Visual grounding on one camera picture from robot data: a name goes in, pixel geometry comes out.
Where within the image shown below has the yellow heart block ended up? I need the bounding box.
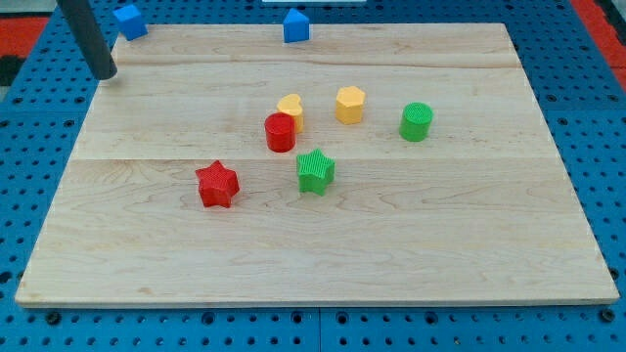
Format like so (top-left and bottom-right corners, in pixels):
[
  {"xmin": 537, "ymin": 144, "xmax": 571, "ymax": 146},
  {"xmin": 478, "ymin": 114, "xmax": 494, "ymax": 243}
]
[{"xmin": 276, "ymin": 94, "xmax": 304, "ymax": 134}]

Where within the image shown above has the blue pentagon block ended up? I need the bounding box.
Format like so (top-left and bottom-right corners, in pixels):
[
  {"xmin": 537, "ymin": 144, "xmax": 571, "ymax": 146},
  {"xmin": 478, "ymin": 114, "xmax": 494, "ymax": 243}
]
[{"xmin": 283, "ymin": 8, "xmax": 310, "ymax": 43}]

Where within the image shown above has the blue cube block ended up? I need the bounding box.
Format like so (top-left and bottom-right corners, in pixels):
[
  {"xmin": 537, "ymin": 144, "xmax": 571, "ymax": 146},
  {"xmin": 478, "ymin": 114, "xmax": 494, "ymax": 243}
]
[{"xmin": 112, "ymin": 4, "xmax": 148, "ymax": 41}]

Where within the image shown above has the yellow hexagon block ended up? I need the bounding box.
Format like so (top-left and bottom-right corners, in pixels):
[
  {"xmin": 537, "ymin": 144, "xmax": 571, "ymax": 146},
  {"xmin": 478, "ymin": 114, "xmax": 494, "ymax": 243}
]
[{"xmin": 335, "ymin": 86, "xmax": 366, "ymax": 124}]

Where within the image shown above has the green cylinder block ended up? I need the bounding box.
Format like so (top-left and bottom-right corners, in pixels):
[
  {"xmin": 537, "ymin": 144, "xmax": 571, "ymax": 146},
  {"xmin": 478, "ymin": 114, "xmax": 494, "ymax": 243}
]
[{"xmin": 399, "ymin": 102, "xmax": 434, "ymax": 142}]

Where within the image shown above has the green star block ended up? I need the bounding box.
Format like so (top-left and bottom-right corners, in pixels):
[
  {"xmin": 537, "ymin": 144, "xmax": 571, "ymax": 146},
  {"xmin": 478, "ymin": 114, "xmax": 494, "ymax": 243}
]
[{"xmin": 296, "ymin": 149, "xmax": 335, "ymax": 196}]

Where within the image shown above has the light wooden board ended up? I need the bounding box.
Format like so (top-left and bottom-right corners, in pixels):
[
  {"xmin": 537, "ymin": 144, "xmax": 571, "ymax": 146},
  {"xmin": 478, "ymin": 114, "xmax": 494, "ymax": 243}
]
[{"xmin": 15, "ymin": 23, "xmax": 619, "ymax": 308}]

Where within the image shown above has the red cylinder block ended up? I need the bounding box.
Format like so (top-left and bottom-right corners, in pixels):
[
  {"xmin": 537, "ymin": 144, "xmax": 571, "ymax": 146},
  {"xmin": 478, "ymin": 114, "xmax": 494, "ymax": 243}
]
[{"xmin": 264, "ymin": 112, "xmax": 295, "ymax": 153}]

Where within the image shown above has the red star block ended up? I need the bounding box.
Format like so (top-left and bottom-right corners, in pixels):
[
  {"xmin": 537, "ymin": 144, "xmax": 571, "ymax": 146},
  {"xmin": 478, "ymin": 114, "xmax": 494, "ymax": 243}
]
[{"xmin": 195, "ymin": 160, "xmax": 240, "ymax": 208}]

